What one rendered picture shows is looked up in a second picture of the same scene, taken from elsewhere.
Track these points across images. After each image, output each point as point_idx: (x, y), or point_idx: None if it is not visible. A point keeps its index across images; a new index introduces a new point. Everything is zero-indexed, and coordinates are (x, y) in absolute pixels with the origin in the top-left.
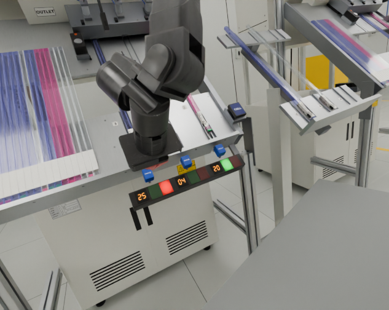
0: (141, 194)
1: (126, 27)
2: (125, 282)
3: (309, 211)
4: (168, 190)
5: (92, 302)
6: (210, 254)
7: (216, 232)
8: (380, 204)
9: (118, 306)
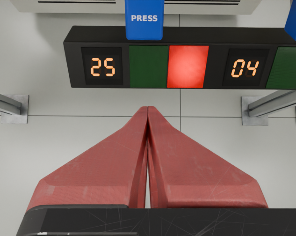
0: (102, 59)
1: None
2: (82, 7)
3: None
4: (189, 80)
5: (32, 9)
6: (223, 23)
7: (256, 4)
8: None
9: (69, 26)
